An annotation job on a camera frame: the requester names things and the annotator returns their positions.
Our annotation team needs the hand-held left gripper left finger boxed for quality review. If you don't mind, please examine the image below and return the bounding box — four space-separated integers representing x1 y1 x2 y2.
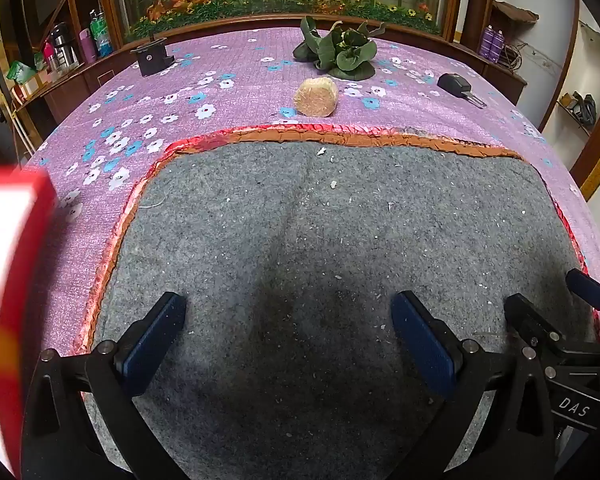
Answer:
21 290 188 480

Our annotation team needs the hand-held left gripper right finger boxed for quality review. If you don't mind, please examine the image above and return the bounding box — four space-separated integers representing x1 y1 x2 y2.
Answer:
390 289 557 480

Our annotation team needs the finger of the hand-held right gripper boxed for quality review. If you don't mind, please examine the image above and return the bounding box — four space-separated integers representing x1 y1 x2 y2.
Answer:
566 268 600 321
503 293 567 357

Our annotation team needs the red-rimmed white tray box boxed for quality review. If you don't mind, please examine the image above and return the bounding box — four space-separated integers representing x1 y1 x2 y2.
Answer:
0 165 57 478

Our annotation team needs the grey felt mat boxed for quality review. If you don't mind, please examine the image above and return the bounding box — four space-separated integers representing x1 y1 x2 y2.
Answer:
74 125 600 480

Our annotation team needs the dark clutter pile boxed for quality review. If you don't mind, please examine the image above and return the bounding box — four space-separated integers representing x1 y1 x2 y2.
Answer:
560 91 599 126

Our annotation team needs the black car key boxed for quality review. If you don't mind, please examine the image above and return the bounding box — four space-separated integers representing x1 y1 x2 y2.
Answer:
437 73 487 109

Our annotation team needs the purple floral tablecloth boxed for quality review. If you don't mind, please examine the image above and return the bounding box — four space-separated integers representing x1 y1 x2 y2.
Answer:
22 27 600 358

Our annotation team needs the wooden cabinet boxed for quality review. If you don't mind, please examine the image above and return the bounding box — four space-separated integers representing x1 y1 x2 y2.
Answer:
11 12 529 127

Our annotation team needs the pale yellow food chunk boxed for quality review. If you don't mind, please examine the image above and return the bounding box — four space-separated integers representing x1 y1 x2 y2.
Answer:
293 78 340 118

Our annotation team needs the red and white box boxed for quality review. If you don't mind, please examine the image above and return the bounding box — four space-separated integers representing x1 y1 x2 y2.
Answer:
12 72 56 106

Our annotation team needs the black stand block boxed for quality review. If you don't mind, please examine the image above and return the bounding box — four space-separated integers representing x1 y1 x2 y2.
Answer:
130 35 175 78

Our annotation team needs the green box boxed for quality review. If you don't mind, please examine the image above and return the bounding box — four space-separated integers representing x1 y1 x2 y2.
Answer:
7 60 38 85

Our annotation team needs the purple cup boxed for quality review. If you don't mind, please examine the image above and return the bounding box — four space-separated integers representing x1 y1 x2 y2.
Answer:
78 29 98 64

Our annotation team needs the green leafy vegetable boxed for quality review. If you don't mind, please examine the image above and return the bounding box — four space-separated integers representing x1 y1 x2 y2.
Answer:
292 16 387 81

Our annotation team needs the black thermos flask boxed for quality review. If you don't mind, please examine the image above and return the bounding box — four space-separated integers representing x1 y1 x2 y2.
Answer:
50 22 78 68

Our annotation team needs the green plastic bottle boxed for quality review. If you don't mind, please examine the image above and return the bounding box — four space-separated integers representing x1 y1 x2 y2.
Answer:
91 9 115 58

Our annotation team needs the coiled wire bundle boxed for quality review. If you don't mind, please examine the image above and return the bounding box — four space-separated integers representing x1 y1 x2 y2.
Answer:
500 42 529 71

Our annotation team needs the wooden wall shelf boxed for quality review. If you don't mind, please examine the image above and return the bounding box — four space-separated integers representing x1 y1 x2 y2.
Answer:
492 0 539 25

